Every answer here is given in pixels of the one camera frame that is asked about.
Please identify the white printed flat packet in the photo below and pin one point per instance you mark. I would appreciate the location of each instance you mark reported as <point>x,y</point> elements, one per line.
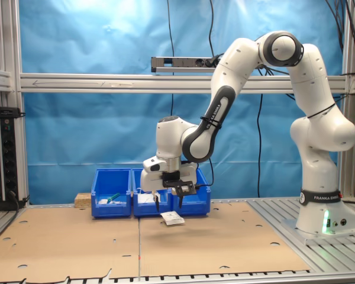
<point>103,201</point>

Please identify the aluminium frame post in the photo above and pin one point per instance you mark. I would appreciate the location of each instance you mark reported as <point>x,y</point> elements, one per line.
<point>6,44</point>
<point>347,174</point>

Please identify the blue bin with masks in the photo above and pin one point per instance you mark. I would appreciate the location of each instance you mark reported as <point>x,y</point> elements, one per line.
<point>148,210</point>

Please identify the printed white cotton packet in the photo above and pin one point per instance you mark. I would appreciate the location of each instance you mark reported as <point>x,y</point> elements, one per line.
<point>173,218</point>

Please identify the blue bin with cotton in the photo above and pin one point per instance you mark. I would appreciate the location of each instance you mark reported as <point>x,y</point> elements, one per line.
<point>195,204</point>

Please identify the grey power strip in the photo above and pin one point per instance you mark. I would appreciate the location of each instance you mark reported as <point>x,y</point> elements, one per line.
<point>177,63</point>

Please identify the long aluminium cross beam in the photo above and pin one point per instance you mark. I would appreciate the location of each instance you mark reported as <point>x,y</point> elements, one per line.
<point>106,84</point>

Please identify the brown cardboard sheet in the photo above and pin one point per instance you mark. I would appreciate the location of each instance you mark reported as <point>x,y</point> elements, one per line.
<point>210,245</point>
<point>71,245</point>

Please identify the stack of white face masks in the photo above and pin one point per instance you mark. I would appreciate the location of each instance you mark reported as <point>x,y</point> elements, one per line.
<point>145,198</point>

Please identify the green-printed clear packet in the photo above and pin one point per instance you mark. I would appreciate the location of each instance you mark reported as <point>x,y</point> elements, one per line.
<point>118,202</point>

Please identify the blue bin with swab packets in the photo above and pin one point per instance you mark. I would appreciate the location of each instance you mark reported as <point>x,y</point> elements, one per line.
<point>111,210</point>

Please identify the green tube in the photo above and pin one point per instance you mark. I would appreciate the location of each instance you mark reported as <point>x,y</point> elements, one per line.
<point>114,196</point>

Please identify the chipboard wooden block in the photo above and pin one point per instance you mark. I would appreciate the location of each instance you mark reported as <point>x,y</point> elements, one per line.
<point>83,199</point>

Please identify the short aluminium beam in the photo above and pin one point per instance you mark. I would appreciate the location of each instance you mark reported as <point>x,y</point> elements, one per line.
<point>0,79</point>

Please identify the black socket rack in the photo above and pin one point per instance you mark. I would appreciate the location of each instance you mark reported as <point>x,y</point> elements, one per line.
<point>3,154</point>

